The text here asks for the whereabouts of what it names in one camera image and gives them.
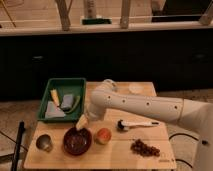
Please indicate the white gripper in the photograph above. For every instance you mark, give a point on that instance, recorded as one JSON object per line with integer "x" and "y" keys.
{"x": 93, "y": 112}

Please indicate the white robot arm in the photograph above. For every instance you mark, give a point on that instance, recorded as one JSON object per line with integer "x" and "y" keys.
{"x": 192, "y": 115}

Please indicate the green chili pepper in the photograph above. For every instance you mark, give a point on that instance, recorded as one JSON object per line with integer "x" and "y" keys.
{"x": 75, "y": 105}

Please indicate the dark red bowl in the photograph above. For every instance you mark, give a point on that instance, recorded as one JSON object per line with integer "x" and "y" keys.
{"x": 77, "y": 142}

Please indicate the grey sponge block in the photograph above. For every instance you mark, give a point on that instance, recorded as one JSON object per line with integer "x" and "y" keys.
{"x": 67, "y": 102}

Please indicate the red yellow apple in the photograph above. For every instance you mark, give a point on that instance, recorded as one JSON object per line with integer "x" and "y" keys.
{"x": 103, "y": 136}

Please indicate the grey folded cloth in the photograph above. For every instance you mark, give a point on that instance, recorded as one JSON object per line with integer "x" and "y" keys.
{"x": 52, "y": 111}

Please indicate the green plastic tray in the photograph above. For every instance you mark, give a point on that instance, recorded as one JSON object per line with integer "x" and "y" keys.
{"x": 75, "y": 86}

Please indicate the small metal cup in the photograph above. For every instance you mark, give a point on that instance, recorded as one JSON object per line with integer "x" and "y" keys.
{"x": 44, "y": 143}

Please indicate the black rod stand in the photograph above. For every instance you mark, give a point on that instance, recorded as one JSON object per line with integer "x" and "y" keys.
{"x": 18, "y": 141}

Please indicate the bunch of dark grapes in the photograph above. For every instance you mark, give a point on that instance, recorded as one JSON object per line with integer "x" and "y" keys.
{"x": 139, "y": 147}

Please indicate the small white bowl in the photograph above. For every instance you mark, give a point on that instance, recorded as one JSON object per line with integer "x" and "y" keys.
{"x": 135, "y": 88}

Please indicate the green base object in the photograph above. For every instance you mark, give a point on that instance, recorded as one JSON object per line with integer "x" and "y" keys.
{"x": 96, "y": 21}

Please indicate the black cabinet counter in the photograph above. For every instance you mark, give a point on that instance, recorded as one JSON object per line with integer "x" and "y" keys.
{"x": 170, "y": 59}

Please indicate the white handled dish brush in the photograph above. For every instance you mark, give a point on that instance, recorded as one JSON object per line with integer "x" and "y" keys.
{"x": 125, "y": 126}

